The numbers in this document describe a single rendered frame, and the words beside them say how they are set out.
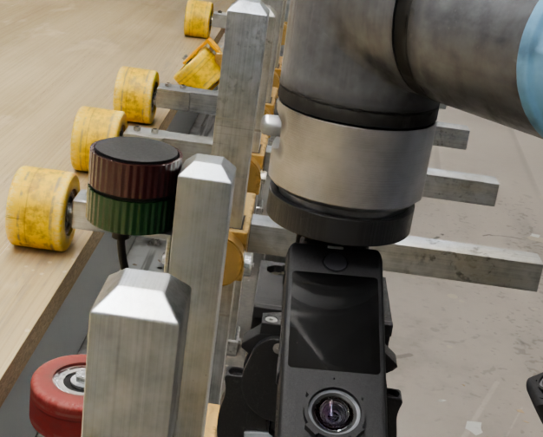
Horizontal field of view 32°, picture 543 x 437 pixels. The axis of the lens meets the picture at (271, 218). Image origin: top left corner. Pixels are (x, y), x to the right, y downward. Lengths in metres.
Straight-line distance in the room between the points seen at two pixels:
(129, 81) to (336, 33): 1.01
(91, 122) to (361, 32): 0.80
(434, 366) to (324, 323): 2.38
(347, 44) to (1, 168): 0.84
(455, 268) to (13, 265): 0.43
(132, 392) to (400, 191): 0.15
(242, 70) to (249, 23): 0.04
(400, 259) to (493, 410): 1.74
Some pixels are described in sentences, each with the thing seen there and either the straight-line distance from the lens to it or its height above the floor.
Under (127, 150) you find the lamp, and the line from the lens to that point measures 0.62.
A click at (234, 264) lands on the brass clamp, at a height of 0.95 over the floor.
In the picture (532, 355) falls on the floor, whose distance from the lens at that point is 3.01.
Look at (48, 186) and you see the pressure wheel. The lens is 0.94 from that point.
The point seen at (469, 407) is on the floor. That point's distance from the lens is 2.64.
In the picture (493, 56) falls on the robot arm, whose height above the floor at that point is 1.24.
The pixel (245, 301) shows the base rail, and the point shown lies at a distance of 1.37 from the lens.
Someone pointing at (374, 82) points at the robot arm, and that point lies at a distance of 0.41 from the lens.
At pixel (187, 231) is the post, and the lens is 0.62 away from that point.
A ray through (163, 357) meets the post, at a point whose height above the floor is 1.11.
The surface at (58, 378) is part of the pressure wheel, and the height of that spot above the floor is 0.90.
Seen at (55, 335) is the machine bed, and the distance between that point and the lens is 1.21.
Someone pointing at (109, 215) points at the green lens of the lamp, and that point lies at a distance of 0.61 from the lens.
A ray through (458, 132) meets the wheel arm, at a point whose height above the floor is 0.96.
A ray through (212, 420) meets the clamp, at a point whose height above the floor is 0.87.
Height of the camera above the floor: 1.29
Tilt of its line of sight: 21 degrees down
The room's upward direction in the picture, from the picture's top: 8 degrees clockwise
